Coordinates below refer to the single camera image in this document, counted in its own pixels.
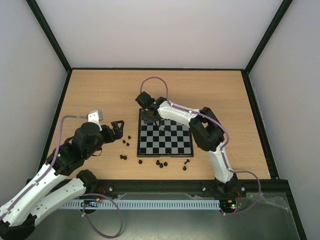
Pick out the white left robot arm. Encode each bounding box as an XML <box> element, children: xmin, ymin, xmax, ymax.
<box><xmin>0</xmin><ymin>120</ymin><xmax>124</xmax><ymax>240</ymax></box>

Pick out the black enclosure frame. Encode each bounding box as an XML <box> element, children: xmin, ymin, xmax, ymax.
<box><xmin>27</xmin><ymin>0</ymin><xmax>307</xmax><ymax>240</ymax></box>

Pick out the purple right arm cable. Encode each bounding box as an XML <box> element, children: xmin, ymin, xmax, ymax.
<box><xmin>139</xmin><ymin>76</ymin><xmax>262</xmax><ymax>216</ymax></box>

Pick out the light blue cable duct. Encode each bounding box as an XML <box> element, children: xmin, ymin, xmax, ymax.
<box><xmin>60</xmin><ymin>199</ymin><xmax>221</xmax><ymax>210</ymax></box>

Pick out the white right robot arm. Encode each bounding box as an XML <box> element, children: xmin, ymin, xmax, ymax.
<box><xmin>135</xmin><ymin>91</ymin><xmax>238</xmax><ymax>196</ymax></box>

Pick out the black grey chess board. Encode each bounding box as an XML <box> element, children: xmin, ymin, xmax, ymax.
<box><xmin>137</xmin><ymin>109</ymin><xmax>194</xmax><ymax>158</ymax></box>

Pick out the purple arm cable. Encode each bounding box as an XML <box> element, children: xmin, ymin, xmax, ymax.
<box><xmin>139</xmin><ymin>76</ymin><xmax>262</xmax><ymax>216</ymax></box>
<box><xmin>0</xmin><ymin>114</ymin><xmax>125</xmax><ymax>237</ymax></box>

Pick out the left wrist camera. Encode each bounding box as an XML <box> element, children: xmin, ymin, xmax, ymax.
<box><xmin>87</xmin><ymin>109</ymin><xmax>103</xmax><ymax>125</ymax></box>

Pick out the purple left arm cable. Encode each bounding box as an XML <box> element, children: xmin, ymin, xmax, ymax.
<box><xmin>0</xmin><ymin>114</ymin><xmax>125</xmax><ymax>237</ymax></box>

